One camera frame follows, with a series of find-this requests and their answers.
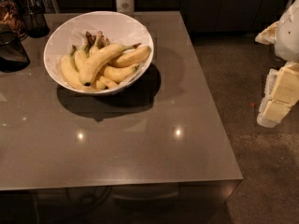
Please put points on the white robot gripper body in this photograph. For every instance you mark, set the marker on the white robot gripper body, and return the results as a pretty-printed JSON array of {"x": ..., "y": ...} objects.
[{"x": 288, "y": 36}]

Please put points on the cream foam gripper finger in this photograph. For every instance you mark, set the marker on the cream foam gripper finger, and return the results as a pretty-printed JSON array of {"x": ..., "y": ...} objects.
[
  {"x": 281, "y": 93},
  {"x": 269, "y": 35}
]

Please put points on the large top yellow banana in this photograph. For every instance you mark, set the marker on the large top yellow banana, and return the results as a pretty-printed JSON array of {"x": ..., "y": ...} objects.
[{"x": 94, "y": 63}]

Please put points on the right yellow banana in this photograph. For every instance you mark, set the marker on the right yellow banana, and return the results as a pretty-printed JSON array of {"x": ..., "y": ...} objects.
[{"x": 136, "y": 56}]

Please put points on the white ceramic bowl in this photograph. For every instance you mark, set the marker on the white ceramic bowl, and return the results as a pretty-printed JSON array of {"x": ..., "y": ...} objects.
[{"x": 118, "y": 28}]

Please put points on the lower middle yellow banana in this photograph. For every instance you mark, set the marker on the lower middle yellow banana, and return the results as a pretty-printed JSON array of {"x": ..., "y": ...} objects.
[{"x": 118, "y": 75}]

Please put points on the bottom small yellow banana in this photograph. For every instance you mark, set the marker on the bottom small yellow banana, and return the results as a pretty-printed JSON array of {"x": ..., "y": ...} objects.
[{"x": 102, "y": 83}]

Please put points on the back banana with brown stem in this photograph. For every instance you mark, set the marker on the back banana with brown stem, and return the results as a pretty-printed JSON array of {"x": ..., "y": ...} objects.
[{"x": 96, "y": 42}]

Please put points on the black mesh pen cup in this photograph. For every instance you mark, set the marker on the black mesh pen cup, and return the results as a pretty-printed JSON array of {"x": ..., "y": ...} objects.
[{"x": 33, "y": 17}]

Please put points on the black dish at left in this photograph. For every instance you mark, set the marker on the black dish at left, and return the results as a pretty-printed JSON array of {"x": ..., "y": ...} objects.
[{"x": 13, "y": 56}]

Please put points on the dark glass jar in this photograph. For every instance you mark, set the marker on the dark glass jar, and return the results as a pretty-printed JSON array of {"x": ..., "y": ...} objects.
[{"x": 10, "y": 16}]

